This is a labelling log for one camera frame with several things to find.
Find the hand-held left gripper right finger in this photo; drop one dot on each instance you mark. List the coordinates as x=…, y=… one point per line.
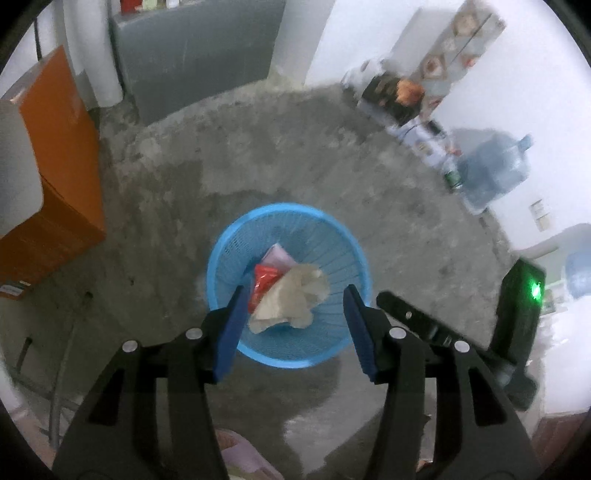
x=358, y=332

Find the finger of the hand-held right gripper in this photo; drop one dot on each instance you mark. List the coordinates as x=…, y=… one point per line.
x=411, y=314

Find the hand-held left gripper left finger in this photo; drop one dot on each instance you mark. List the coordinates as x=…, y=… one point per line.
x=233, y=337

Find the blue plastic basket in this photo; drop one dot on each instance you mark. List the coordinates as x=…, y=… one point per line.
x=300, y=230

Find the red packet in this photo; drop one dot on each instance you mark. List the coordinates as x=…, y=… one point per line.
x=265, y=281

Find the crumpled beige paper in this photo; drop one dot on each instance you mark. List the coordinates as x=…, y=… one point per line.
x=291, y=295

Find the small blue water jug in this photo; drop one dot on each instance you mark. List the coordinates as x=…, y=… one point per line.
x=579, y=274

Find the pink white paper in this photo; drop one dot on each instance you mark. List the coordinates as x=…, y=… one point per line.
x=277, y=256

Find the pink slipper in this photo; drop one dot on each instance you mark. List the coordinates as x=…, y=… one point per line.
x=244, y=457

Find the green bottle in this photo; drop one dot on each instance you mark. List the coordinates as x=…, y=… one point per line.
x=452, y=180

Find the large blue water jug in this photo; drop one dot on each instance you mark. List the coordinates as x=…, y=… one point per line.
x=494, y=170

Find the white printed sheet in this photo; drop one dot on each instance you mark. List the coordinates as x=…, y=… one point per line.
x=425, y=141

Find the black orange snack bag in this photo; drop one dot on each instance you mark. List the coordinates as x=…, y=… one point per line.
x=392, y=97

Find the orange box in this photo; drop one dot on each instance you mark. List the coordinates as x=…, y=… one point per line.
x=60, y=161

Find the patterned cardboard carton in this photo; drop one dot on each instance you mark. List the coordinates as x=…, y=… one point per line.
x=461, y=50

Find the light grey rounded object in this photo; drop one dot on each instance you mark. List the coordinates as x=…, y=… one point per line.
x=18, y=170

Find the grey cabinet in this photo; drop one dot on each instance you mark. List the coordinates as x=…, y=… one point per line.
x=198, y=55

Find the white curtain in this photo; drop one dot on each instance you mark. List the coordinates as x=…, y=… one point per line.
x=99, y=69

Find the red thermos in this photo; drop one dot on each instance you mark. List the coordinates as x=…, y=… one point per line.
x=130, y=4

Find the wall socket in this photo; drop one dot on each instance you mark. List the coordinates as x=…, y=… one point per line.
x=541, y=214

